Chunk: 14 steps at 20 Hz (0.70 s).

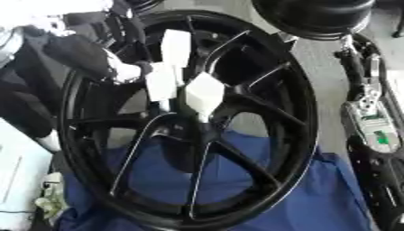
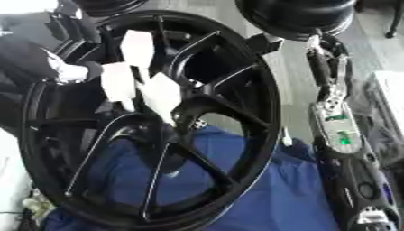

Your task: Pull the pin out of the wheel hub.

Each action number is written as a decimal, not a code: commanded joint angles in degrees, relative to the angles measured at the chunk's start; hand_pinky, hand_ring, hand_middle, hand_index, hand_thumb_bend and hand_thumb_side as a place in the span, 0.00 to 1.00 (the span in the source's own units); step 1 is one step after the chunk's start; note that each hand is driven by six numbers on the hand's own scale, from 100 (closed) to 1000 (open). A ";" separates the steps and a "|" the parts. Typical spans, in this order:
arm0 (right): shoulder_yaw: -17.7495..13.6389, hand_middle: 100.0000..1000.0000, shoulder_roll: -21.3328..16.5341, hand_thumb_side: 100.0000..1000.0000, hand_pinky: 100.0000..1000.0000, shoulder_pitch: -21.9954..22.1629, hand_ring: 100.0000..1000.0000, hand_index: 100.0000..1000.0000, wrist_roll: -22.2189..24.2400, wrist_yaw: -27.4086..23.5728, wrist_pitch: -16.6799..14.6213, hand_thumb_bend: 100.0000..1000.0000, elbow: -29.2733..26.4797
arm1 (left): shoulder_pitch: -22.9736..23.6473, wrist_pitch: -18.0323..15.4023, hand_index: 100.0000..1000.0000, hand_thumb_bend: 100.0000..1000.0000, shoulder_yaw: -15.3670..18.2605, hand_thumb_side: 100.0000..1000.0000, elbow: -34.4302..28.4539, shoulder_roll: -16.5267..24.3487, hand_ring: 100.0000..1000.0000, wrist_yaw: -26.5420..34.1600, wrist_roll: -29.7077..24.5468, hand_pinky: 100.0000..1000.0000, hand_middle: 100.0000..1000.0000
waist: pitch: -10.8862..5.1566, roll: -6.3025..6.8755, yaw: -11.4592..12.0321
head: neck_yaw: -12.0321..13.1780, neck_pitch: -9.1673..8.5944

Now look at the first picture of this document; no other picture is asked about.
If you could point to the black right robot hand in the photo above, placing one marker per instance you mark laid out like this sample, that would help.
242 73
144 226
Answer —
353 66

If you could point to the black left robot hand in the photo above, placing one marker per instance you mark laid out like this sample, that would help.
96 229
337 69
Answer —
79 57

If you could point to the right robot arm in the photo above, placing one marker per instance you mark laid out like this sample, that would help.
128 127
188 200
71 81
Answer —
376 168

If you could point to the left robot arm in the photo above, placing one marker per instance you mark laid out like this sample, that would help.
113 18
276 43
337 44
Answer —
26 90

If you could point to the white pin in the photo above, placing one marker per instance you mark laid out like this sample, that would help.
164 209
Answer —
175 46
203 93
161 82

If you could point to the black spoked wheel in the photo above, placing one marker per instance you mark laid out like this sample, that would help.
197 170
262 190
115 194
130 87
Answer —
284 120

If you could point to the black tire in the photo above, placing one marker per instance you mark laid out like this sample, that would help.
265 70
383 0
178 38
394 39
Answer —
315 15

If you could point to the white flat board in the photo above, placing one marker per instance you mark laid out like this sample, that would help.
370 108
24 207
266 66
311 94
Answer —
21 174

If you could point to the crumpled pale rag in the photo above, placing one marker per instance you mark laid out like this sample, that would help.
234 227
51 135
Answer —
51 198

